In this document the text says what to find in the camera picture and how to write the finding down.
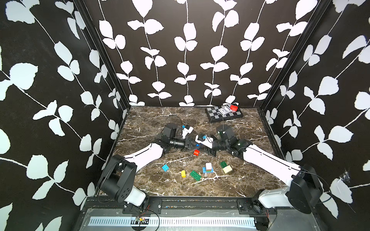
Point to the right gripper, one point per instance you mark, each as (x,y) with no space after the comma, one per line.
(213,154)

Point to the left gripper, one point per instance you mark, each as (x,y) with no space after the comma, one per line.
(187,142)

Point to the long green lego brick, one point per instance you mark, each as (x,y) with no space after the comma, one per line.
(195,175)

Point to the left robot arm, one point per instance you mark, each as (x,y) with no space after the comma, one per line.
(117,179)

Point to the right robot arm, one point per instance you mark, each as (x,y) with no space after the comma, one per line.
(302,190)

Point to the dark green lego brick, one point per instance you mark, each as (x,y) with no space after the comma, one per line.
(223,164)

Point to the cream lego brick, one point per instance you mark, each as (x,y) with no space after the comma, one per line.
(227,169)

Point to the cyan lego brick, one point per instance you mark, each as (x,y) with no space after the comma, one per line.
(165,168)

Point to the yellow lego brick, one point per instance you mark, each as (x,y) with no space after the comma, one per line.
(183,173)

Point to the black white chessboard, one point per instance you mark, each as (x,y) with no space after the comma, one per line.
(213,115)

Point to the playing card deck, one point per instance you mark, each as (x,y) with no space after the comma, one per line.
(224,110)

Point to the red block on chessboard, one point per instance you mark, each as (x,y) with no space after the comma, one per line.
(233,108)

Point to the white perforated strip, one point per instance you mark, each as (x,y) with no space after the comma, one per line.
(243,222)

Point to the small circuit board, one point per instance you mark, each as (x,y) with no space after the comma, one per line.
(140,221)

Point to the black mounting rail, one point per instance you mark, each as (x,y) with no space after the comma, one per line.
(158,204)

